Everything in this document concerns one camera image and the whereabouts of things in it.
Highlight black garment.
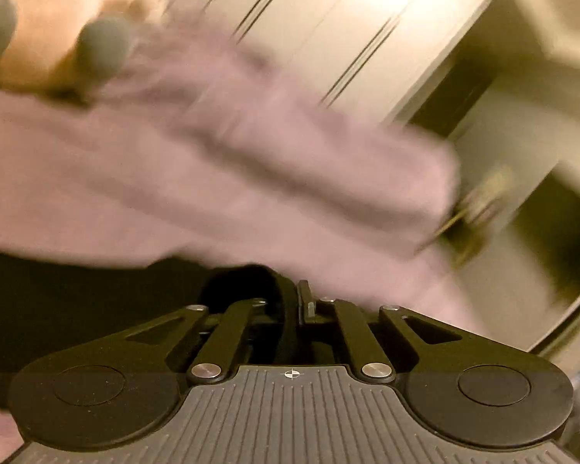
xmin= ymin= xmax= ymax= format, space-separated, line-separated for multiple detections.
xmin=0 ymin=246 xmax=295 ymax=411

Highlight purple duvet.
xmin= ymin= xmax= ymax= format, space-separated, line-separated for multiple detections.
xmin=0 ymin=24 xmax=489 ymax=339

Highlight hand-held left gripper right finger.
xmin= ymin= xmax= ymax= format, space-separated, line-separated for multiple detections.
xmin=297 ymin=280 xmax=467 ymax=386

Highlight pink plush toy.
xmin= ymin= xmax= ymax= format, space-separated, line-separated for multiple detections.
xmin=0 ymin=0 xmax=165 ymax=102

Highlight round side table gold legs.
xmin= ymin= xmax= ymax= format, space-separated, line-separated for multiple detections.
xmin=435 ymin=164 xmax=518 ymax=266

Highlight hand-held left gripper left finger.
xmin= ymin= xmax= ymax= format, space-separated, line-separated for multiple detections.
xmin=121 ymin=295 xmax=298 ymax=386

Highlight white cabinet doors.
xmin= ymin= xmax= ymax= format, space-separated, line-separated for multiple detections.
xmin=159 ymin=0 xmax=506 ymax=124

